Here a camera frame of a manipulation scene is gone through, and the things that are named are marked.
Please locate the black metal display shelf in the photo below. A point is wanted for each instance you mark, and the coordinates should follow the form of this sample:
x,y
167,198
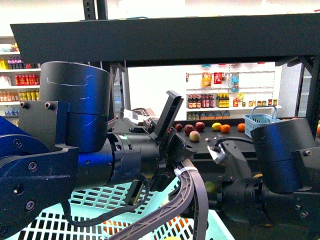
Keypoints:
x,y
279,38

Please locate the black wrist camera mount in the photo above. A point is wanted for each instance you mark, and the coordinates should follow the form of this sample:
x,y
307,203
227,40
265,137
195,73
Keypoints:
x,y
168,115

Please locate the orange beside lemon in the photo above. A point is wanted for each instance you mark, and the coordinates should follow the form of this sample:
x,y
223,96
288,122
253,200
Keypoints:
x,y
225,128

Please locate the white back store shelving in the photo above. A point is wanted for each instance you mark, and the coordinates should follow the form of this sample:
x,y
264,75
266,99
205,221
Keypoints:
x,y
220,91

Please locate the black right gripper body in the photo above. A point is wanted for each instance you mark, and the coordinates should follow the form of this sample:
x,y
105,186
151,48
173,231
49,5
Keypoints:
x,y
228,166

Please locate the yellow lemon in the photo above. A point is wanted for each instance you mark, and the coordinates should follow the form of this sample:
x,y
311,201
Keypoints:
x,y
172,238
216,126

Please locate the dark plum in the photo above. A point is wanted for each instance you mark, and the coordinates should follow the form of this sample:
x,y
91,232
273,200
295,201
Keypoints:
x,y
178,127

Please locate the yellow lemon on shelf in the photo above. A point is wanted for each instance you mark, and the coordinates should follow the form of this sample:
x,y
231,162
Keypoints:
x,y
216,126

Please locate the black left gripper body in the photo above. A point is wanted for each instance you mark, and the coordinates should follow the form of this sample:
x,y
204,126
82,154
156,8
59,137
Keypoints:
x,y
137,155

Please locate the light blue basket on shelf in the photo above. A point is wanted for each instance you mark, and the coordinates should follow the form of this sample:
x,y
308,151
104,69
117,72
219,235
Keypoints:
x,y
254,120

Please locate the red apple left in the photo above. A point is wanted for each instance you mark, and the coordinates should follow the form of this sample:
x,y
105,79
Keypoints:
x,y
188,128

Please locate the white left store shelving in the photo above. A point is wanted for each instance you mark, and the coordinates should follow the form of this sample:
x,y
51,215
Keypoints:
x,y
19,80

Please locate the red apple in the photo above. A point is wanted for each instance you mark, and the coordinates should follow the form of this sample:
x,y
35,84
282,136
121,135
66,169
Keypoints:
x,y
200,126
188,128

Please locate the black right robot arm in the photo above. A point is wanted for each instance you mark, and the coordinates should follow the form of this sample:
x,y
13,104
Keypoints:
x,y
268,187

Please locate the red apple right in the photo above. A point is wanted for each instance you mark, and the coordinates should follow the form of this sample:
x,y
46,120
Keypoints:
x,y
200,126

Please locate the orange near blue basket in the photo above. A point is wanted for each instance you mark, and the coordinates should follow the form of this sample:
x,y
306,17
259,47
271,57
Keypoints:
x,y
241,127

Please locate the teal plastic basket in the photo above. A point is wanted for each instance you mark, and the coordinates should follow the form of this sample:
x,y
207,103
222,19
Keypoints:
x,y
87,204

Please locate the blue left robot arm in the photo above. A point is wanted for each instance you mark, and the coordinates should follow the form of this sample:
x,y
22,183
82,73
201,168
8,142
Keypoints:
x,y
62,144

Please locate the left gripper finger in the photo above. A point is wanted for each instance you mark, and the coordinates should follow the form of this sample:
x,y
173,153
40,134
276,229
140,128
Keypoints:
x,y
201,209
164,213

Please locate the pink peach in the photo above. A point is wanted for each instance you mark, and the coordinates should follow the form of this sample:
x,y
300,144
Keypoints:
x,y
194,136

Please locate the white store shelving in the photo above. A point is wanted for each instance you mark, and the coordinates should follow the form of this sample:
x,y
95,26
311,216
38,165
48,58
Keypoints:
x,y
19,80
220,91

